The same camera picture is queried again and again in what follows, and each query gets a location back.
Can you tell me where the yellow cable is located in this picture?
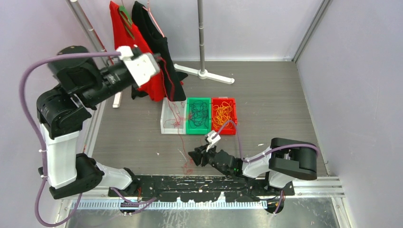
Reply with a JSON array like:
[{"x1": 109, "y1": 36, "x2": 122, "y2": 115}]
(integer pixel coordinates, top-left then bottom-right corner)
[{"x1": 212, "y1": 100, "x2": 235, "y2": 130}]

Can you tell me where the red plastic bin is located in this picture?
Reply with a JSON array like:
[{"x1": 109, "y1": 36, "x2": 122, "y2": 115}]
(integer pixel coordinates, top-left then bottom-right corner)
[{"x1": 211, "y1": 97, "x2": 237, "y2": 135}]

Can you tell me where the aluminium rail frame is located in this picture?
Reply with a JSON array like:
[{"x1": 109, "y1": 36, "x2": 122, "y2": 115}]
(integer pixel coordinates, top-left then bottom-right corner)
[{"x1": 62, "y1": 177, "x2": 345, "y2": 214}]

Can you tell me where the white plastic bin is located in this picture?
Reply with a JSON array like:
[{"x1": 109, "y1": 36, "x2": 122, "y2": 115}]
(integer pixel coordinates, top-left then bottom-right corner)
[{"x1": 160, "y1": 98, "x2": 187, "y2": 134}]

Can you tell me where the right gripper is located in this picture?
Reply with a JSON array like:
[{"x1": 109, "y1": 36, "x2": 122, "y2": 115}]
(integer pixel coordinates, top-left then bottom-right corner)
[{"x1": 188, "y1": 142, "x2": 218, "y2": 169}]

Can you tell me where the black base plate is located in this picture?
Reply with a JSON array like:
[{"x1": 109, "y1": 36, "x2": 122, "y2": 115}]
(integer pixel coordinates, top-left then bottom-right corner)
[{"x1": 119, "y1": 175, "x2": 281, "y2": 203}]

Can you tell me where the black t-shirt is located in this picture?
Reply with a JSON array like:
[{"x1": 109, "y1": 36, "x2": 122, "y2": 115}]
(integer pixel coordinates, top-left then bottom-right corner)
[{"x1": 132, "y1": 1, "x2": 188, "y2": 102}]

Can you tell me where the green plastic bin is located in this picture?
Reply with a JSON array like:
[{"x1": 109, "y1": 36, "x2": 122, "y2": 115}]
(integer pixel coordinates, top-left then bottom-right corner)
[{"x1": 186, "y1": 97, "x2": 211, "y2": 135}]

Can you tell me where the pink clothes hanger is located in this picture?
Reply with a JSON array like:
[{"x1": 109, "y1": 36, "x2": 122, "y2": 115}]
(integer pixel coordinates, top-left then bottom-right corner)
[{"x1": 143, "y1": 6, "x2": 165, "y2": 38}]

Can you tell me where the red t-shirt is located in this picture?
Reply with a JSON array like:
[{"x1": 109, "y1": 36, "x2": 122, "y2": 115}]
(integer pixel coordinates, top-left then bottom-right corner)
[{"x1": 109, "y1": 1, "x2": 165, "y2": 102}]

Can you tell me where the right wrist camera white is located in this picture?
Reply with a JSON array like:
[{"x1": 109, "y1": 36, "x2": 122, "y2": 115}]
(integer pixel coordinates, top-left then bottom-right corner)
[{"x1": 204, "y1": 130, "x2": 221, "y2": 151}]

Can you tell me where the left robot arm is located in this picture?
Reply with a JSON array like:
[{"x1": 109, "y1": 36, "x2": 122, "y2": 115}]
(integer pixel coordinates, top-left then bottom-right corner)
[{"x1": 36, "y1": 46, "x2": 143, "y2": 200}]

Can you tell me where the green clothes hanger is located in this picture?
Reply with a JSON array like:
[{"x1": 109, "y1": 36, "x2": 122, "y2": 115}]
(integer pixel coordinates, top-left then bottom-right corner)
[{"x1": 118, "y1": 5, "x2": 134, "y2": 39}]

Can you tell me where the garment rack centre pole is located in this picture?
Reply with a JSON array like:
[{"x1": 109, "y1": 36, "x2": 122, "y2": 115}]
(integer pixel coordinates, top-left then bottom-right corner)
[{"x1": 174, "y1": 0, "x2": 235, "y2": 85}]

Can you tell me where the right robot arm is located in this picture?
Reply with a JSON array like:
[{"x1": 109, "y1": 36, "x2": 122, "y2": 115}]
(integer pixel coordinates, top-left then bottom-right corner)
[{"x1": 188, "y1": 138, "x2": 320, "y2": 195}]

